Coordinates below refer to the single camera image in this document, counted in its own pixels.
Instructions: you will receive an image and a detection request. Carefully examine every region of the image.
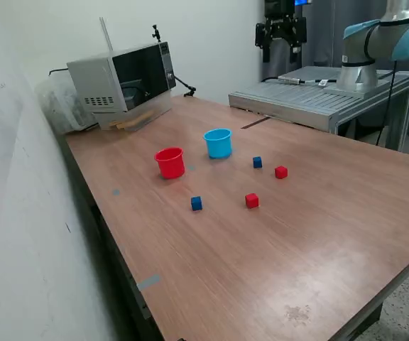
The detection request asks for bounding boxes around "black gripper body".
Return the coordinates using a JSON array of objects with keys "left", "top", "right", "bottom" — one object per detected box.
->
[{"left": 265, "top": 13, "right": 300, "bottom": 45}]

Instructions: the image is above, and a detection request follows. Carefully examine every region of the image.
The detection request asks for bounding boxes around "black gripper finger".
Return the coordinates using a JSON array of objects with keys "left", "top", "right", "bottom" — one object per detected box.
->
[
  {"left": 288, "top": 16, "right": 307, "bottom": 54},
  {"left": 255, "top": 21, "right": 272, "bottom": 64}
]

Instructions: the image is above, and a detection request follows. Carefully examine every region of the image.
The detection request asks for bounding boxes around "blue plastic bin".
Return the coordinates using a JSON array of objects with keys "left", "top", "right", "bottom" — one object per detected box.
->
[{"left": 202, "top": 128, "right": 234, "bottom": 160}]

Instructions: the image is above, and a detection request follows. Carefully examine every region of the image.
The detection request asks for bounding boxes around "red plastic bin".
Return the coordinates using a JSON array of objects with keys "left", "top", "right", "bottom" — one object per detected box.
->
[{"left": 153, "top": 146, "right": 185, "bottom": 180}]

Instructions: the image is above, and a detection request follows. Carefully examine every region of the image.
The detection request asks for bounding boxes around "black marker with tag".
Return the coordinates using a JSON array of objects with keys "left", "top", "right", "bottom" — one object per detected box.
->
[{"left": 305, "top": 78, "right": 337, "bottom": 87}]

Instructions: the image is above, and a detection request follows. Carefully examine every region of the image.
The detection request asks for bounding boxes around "aluminium mounting platform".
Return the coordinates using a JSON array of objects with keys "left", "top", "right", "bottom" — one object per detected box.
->
[{"left": 228, "top": 65, "right": 409, "bottom": 152}]

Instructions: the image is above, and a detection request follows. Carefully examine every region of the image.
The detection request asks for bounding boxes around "black tape strip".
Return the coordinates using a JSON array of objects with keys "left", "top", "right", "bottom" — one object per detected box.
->
[{"left": 240, "top": 117, "right": 272, "bottom": 130}]

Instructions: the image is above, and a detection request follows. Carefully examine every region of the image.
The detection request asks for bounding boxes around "white rod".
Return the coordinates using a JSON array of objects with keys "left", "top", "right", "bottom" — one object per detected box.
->
[{"left": 99, "top": 16, "right": 114, "bottom": 53}]

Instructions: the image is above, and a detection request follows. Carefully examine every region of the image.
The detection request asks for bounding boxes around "silver microwave oven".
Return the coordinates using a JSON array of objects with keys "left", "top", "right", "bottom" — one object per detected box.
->
[{"left": 66, "top": 41, "right": 177, "bottom": 124}]

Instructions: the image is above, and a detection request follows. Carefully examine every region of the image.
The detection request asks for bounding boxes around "clear plastic storage container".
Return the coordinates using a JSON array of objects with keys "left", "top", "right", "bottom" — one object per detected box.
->
[{"left": 36, "top": 76, "right": 99, "bottom": 135}]

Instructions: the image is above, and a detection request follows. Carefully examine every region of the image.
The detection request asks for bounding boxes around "long grey tape strip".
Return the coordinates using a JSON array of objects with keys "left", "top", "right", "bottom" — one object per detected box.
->
[{"left": 136, "top": 274, "right": 162, "bottom": 291}]

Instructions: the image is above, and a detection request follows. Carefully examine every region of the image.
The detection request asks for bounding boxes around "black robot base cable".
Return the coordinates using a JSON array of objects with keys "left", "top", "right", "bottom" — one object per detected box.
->
[{"left": 374, "top": 60, "right": 399, "bottom": 146}]

